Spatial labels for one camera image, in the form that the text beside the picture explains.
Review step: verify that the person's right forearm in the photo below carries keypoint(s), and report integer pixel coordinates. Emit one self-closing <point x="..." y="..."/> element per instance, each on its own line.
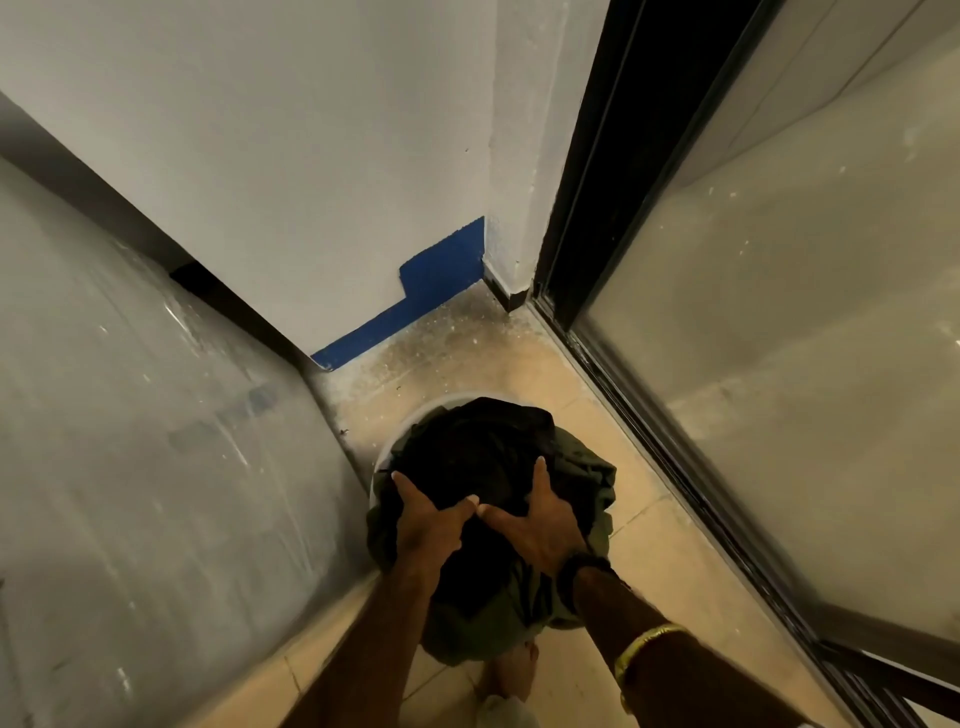
<point x="675" y="675"/>

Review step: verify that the cream trousers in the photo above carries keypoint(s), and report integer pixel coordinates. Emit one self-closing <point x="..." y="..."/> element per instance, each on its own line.
<point x="506" y="714"/>

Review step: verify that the gold bangle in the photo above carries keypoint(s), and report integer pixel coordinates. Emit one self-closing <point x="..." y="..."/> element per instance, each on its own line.
<point x="641" y="645"/>

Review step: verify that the person's right hand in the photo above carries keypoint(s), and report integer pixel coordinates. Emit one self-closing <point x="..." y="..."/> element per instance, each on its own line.
<point x="544" y="532"/>

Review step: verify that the clear plastic basin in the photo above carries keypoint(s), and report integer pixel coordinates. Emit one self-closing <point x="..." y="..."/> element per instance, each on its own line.
<point x="384" y="457"/>

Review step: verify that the black framed glass door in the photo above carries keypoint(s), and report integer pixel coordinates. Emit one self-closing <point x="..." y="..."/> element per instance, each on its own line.
<point x="787" y="300"/>

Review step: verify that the person's right foot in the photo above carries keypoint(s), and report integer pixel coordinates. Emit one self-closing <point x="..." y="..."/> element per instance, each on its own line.
<point x="514" y="667"/>

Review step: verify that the person's left hand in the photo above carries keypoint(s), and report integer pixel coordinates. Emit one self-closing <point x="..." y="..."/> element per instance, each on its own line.
<point x="427" y="532"/>

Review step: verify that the black garment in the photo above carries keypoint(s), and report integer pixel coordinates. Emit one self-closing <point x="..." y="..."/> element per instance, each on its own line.
<point x="465" y="450"/>

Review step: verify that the black thread wristband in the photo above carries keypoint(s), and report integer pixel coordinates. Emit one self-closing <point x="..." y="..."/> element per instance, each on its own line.
<point x="581" y="577"/>

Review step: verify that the olive green garment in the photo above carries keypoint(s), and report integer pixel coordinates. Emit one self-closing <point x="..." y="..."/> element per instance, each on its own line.
<point x="585" y="480"/>

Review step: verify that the cream blue washing machine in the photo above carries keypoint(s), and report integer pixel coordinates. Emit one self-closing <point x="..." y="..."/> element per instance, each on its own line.
<point x="150" y="450"/>

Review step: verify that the person's left forearm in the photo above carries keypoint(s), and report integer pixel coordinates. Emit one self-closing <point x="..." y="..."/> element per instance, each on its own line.
<point x="375" y="652"/>

